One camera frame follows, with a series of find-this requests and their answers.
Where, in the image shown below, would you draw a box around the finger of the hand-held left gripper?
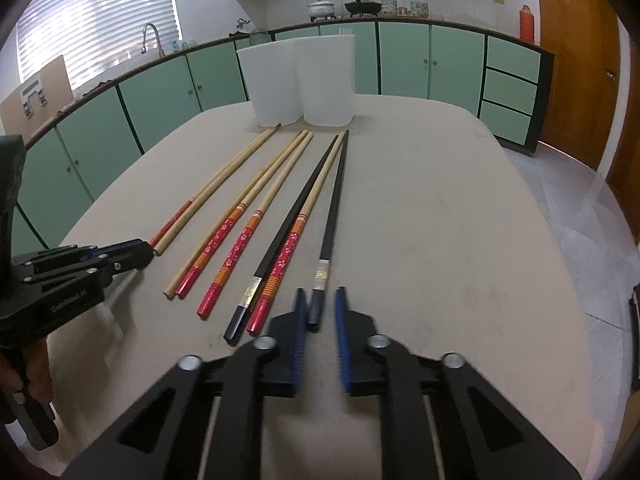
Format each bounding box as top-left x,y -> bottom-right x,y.
20,244 -> 155,293
11,240 -> 150,272

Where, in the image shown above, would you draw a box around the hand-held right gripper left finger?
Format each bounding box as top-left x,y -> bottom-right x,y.
60,287 -> 308,480

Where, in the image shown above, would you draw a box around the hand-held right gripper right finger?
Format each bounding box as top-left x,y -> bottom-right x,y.
335,287 -> 581,480

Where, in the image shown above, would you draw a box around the plain bamboo chopstick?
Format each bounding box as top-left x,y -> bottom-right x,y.
154,126 -> 282,257
163,131 -> 307,298

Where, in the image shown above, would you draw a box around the red striped bamboo chopstick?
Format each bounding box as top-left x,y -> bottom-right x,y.
149,126 -> 281,248

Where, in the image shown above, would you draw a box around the red floral bamboo chopstick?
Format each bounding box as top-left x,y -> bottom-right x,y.
175,131 -> 308,299
246,130 -> 348,337
196,131 -> 315,319

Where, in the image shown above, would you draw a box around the black chopstick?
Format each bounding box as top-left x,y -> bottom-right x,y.
223,132 -> 346,346
306,131 -> 350,332

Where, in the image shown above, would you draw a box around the white two-compartment utensil holder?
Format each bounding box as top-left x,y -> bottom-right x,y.
236,35 -> 357,127

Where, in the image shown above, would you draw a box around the person's left hand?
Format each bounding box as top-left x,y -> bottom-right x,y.
0,339 -> 55,409

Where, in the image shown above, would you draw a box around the green kitchen base cabinets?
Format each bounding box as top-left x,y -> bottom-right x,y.
0,17 -> 555,261

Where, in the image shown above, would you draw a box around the brown cardboard box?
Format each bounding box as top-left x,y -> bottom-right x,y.
0,55 -> 73,136

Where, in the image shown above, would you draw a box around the metal kitchen faucet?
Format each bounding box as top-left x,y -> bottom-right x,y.
141,22 -> 166,58

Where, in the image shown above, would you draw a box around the white window blinds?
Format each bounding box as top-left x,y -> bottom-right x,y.
15,0 -> 181,83

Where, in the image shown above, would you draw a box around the green cabinet drawer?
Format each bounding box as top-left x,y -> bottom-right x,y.
479,102 -> 533,146
484,69 -> 538,113
487,35 -> 542,81

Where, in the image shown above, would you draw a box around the white cooking pot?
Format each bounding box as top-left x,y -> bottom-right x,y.
306,0 -> 337,22

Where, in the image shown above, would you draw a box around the black wok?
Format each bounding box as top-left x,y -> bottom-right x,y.
344,0 -> 383,17

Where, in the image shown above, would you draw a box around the wooden door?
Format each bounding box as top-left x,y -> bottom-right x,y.
532,0 -> 621,163

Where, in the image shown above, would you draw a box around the orange thermos flask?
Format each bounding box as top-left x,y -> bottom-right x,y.
518,4 -> 534,43

